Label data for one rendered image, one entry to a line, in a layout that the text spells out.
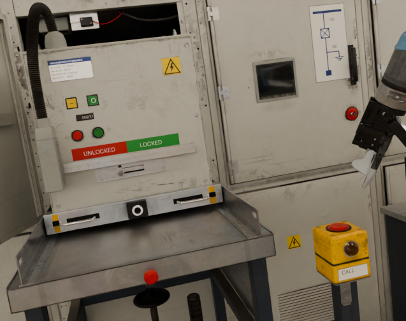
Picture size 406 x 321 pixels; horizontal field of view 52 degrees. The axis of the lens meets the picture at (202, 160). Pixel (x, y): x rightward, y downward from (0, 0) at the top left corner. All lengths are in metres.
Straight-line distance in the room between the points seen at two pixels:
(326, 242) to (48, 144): 0.74
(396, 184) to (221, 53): 0.97
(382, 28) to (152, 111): 1.10
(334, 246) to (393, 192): 1.20
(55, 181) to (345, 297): 0.77
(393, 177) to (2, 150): 1.57
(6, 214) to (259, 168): 0.95
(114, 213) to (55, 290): 0.36
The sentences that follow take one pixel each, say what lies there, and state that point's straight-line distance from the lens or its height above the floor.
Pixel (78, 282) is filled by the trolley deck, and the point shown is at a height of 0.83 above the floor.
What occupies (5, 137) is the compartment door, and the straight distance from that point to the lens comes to 1.57.
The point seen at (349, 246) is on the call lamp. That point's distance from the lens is 0.86.
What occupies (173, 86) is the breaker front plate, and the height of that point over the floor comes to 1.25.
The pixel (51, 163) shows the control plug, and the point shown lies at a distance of 1.18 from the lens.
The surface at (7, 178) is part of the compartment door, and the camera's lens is 1.55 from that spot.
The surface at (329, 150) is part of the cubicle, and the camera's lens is 1.83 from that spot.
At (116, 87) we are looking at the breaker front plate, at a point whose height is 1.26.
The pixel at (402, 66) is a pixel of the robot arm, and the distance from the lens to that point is 1.02.
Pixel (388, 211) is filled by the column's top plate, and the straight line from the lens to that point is 1.52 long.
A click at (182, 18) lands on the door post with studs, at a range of 1.68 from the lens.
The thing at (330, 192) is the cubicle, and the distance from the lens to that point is 1.86.
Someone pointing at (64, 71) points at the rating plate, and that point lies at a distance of 1.28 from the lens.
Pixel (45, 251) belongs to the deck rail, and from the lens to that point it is 1.23.
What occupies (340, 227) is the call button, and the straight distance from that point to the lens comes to 0.88.
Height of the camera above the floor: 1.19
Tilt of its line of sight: 8 degrees down
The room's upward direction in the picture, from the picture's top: 8 degrees counter-clockwise
